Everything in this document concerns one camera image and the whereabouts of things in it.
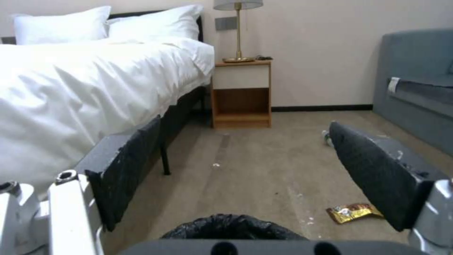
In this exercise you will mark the grey wall switch panel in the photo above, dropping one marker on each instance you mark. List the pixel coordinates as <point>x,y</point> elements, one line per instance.
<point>226,22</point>

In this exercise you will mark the black bed frame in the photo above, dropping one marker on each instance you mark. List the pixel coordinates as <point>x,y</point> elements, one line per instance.
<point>177,111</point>

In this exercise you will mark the gold snack wrapper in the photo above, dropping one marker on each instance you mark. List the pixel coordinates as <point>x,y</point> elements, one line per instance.
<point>354,212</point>

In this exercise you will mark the white duvet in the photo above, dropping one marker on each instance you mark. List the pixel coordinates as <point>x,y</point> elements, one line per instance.
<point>88,85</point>

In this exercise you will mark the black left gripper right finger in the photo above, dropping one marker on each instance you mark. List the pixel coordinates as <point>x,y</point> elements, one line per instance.
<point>371,170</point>

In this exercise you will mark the brass table lamp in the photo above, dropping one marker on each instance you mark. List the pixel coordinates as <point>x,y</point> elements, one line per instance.
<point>239,29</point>

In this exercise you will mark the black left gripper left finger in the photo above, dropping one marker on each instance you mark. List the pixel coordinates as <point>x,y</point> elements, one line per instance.
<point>124,170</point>

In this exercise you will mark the white pillow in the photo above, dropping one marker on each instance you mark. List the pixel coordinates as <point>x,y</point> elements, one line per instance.
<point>155,25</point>
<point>62,25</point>

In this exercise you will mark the grey sofa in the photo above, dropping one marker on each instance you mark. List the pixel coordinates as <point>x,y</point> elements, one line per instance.
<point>414,87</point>

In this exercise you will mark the clear plastic bottle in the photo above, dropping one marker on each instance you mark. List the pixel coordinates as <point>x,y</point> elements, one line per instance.
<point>327,138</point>

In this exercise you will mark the small dark item on nightstand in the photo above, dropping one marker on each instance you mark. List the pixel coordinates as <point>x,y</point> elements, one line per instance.
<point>263,57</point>

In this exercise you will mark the trash bin with black bag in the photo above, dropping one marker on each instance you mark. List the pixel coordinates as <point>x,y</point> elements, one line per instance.
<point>231,225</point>

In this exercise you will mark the wooden nightstand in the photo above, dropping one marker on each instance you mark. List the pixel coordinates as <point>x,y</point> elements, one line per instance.
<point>242,93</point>

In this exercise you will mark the white sofa label tag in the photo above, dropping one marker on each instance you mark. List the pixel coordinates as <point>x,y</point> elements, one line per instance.
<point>392,85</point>

